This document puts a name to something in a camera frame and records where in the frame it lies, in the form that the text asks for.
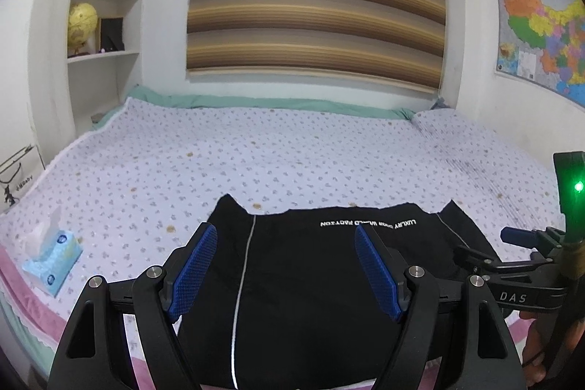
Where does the striped brown window blind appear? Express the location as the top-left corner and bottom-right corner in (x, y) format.
(185, 0), (448, 91)

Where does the black hooded jacket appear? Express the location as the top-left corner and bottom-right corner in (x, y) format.
(176, 194), (503, 390)

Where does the white cardboard box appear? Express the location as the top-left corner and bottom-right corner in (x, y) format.
(0, 143), (44, 215)

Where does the person's right hand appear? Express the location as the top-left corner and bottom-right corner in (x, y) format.
(520, 310), (567, 389)

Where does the colourful wall map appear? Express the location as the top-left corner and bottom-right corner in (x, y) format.
(494, 0), (585, 110)

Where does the bed with patterned sheet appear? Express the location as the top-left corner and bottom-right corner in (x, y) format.
(0, 96), (570, 390)

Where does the white bookshelf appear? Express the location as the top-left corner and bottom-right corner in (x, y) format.
(43, 0), (165, 130)

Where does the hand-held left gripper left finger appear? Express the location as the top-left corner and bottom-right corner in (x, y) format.
(46, 222), (219, 390)

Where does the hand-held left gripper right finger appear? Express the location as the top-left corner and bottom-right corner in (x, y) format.
(354, 226), (526, 390)

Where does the blue tissue box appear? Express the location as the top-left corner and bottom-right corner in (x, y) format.
(20, 205), (84, 298)

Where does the yellow globe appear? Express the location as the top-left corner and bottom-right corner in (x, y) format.
(68, 3), (99, 55)

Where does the black box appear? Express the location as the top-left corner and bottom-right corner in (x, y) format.
(99, 17), (125, 52)

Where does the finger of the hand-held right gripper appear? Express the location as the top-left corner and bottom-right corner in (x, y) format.
(452, 245), (549, 283)
(500, 226), (567, 263)

